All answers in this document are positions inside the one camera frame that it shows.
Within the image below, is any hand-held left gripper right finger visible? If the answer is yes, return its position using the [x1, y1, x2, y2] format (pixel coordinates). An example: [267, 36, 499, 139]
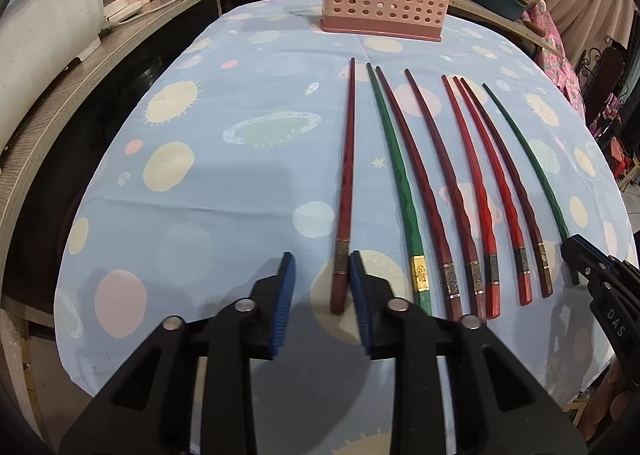
[349, 250, 586, 455]

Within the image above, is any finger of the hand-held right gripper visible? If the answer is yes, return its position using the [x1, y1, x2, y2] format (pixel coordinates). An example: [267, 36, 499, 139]
[561, 234, 631, 353]
[607, 255, 640, 288]

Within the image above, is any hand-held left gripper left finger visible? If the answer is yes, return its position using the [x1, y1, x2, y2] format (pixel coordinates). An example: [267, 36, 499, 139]
[59, 251, 297, 455]

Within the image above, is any brown red chopstick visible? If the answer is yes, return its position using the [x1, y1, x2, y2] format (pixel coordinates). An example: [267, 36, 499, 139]
[460, 78, 553, 299]

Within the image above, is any bright red chopstick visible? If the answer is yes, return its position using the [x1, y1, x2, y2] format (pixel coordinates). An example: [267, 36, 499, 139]
[452, 77, 533, 307]
[441, 76, 502, 320]

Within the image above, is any dark red chopstick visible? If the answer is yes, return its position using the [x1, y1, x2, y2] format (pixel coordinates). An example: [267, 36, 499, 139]
[376, 66, 463, 322]
[405, 69, 487, 323]
[330, 57, 357, 314]

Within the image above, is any green chopstick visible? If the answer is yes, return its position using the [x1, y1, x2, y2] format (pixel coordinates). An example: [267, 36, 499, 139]
[482, 83, 581, 286]
[366, 63, 433, 316]

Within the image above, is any black metal chair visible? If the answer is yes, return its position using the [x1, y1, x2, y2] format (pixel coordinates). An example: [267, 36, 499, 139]
[582, 47, 626, 110]

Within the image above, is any pink floral cloth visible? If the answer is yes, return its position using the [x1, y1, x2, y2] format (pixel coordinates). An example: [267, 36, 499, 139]
[522, 5, 586, 120]

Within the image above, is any black pot under counter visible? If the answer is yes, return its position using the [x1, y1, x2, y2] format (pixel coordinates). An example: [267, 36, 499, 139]
[100, 55, 166, 136]

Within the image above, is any white tub with blue rim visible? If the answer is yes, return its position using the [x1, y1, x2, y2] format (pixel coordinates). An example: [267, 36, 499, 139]
[0, 0, 121, 120]

